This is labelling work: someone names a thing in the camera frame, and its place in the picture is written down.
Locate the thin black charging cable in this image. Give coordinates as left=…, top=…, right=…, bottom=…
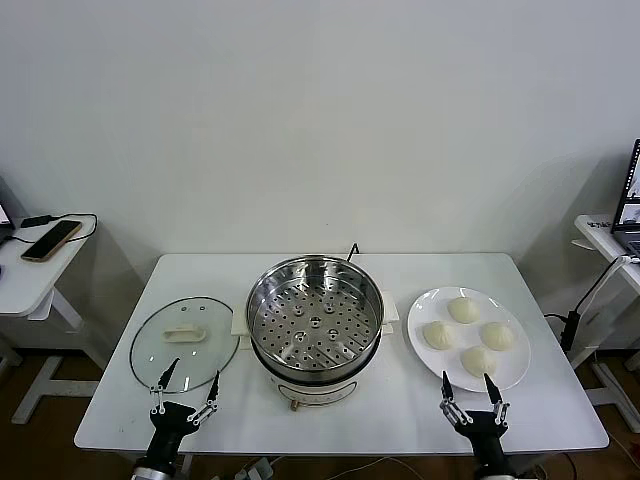
left=0, top=213, right=99, bottom=251

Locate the white steamed baozi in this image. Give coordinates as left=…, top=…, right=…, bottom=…
left=478, top=321, right=512, bottom=351
left=447, top=296, right=481, bottom=325
left=459, top=345, right=499, bottom=377
left=422, top=320, right=458, bottom=350

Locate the perforated steel steamer basket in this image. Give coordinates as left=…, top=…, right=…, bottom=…
left=244, top=254, right=385, bottom=374

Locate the white plug cable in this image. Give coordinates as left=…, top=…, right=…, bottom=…
left=574, top=254, right=640, bottom=314

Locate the steel steamer pot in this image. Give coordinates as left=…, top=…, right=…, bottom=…
left=230, top=292, right=401, bottom=412

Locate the white floor power strip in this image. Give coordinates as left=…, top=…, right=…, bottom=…
left=234, top=455, right=281, bottom=480

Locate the black open laptop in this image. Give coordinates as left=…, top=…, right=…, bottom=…
left=610, top=138, right=640, bottom=256

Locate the round glass pot lid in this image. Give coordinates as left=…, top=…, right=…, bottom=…
left=129, top=295, right=240, bottom=395

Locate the white side table with laptop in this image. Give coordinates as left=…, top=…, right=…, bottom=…
left=573, top=213, right=640, bottom=436

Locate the gold edged smartphone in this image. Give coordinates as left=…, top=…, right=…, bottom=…
left=20, top=220, right=84, bottom=263

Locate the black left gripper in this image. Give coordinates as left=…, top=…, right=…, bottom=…
left=144, top=357, right=222, bottom=470

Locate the round white plate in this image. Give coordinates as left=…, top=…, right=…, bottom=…
left=406, top=285, right=532, bottom=394

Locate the white side table with phone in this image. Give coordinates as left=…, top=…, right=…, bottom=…
left=0, top=212, right=104, bottom=426

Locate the grey open laptop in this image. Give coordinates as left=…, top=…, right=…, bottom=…
left=0, top=174, right=24, bottom=246

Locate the black power adapter with cord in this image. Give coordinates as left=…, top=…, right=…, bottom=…
left=543, top=299, right=584, bottom=354

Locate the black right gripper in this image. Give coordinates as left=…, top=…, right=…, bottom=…
left=438, top=370, right=517, bottom=480

